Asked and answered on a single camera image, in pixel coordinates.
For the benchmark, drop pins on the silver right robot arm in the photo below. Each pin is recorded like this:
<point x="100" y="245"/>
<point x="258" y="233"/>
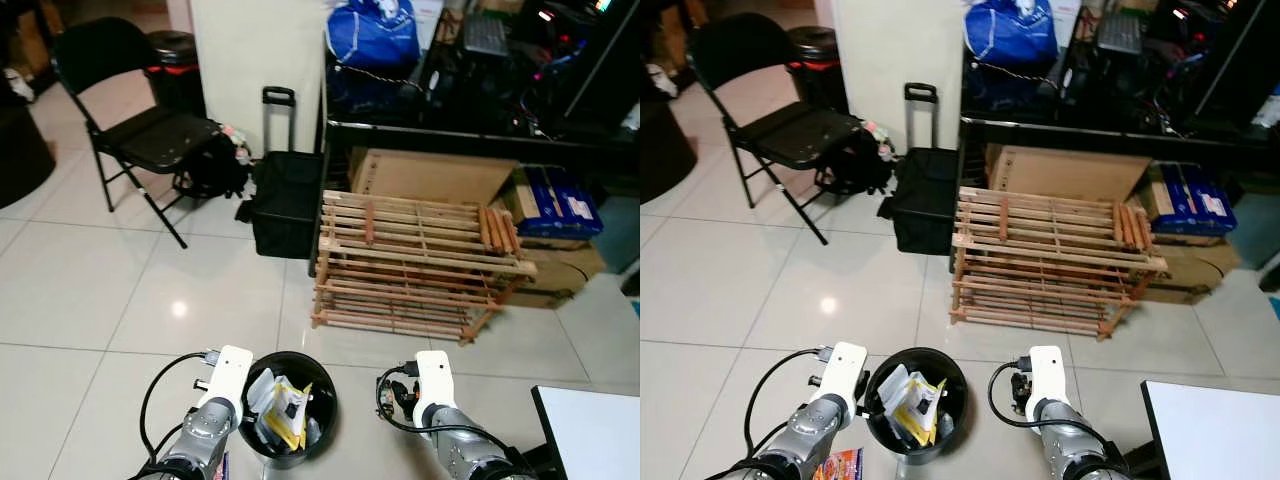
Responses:
<point x="1075" y="440"/>
<point x="460" y="445"/>

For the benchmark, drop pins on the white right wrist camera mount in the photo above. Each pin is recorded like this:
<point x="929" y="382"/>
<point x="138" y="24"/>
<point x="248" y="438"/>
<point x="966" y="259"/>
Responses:
<point x="1047" y="372"/>
<point x="435" y="378"/>

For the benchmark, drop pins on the black desk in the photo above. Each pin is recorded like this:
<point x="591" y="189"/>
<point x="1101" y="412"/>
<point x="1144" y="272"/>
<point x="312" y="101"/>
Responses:
<point x="460" y="135"/>
<point x="1080" y="135"/>

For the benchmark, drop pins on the dark round seat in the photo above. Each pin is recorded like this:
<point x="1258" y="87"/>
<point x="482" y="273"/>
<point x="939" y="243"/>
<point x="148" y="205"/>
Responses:
<point x="20" y="150"/>
<point x="665" y="150"/>

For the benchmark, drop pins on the wooden slatted shoe rack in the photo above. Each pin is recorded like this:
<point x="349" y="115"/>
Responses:
<point x="1050" y="258"/>
<point x="420" y="262"/>

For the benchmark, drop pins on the black round rubbish bin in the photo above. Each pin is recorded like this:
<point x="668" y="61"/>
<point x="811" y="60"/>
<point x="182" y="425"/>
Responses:
<point x="322" y="385"/>
<point x="950" y="385"/>

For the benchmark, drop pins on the black backpack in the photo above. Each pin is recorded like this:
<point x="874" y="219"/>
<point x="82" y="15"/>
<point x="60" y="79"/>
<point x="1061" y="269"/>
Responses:
<point x="215" y="170"/>
<point x="860" y="165"/>

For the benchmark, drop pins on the large open cardboard box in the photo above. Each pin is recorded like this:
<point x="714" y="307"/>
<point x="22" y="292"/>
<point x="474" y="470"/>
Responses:
<point x="430" y="175"/>
<point x="1065" y="172"/>

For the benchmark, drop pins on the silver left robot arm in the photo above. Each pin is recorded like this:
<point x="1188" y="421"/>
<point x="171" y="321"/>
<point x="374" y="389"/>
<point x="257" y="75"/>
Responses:
<point x="810" y="435"/>
<point x="200" y="435"/>

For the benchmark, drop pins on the grey computer keyboard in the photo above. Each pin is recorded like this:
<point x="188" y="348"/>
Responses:
<point x="486" y="35"/>
<point x="1120" y="33"/>

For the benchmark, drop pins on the white plastic bag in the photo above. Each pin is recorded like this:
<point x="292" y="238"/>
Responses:
<point x="893" y="385"/>
<point x="262" y="395"/>

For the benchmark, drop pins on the black red banded trash can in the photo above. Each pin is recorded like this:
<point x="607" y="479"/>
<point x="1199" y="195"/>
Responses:
<point x="178" y="55"/>
<point x="815" y="50"/>

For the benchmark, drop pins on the blue printed carton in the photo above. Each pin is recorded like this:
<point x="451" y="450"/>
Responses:
<point x="560" y="200"/>
<point x="1195" y="195"/>

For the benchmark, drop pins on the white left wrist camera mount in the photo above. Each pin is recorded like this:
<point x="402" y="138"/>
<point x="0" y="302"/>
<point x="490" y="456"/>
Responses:
<point x="848" y="365"/>
<point x="232" y="370"/>

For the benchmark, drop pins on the blue fabric bag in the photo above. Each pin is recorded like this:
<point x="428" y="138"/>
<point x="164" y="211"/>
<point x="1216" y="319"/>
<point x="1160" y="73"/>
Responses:
<point x="1010" y="35"/>
<point x="372" y="35"/>

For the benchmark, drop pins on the closed brown cardboard box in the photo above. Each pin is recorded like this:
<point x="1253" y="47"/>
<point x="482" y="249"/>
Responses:
<point x="1200" y="265"/>
<point x="565" y="270"/>

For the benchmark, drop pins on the black trolley bag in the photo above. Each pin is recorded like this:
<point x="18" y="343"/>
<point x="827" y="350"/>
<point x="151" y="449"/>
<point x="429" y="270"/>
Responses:
<point x="285" y="200"/>
<point x="925" y="195"/>

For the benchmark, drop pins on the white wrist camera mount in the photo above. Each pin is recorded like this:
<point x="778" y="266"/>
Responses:
<point x="1047" y="372"/>
<point x="848" y="365"/>
<point x="435" y="378"/>
<point x="232" y="370"/>

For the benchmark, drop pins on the black folding chair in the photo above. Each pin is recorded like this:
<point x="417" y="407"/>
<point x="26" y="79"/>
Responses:
<point x="150" y="135"/>
<point x="800" y="130"/>

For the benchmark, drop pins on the white shoe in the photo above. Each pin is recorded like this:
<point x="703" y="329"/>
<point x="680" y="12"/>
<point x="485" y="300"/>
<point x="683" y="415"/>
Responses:
<point x="18" y="85"/>
<point x="660" y="80"/>

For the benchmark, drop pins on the grey folding table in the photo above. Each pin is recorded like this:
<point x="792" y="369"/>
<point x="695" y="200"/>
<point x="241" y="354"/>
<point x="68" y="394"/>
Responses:
<point x="1215" y="430"/>
<point x="595" y="435"/>

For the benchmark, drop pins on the colourful crumpled snack wrapper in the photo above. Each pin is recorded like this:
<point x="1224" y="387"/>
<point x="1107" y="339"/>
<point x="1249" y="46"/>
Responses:
<point x="221" y="468"/>
<point x="840" y="465"/>

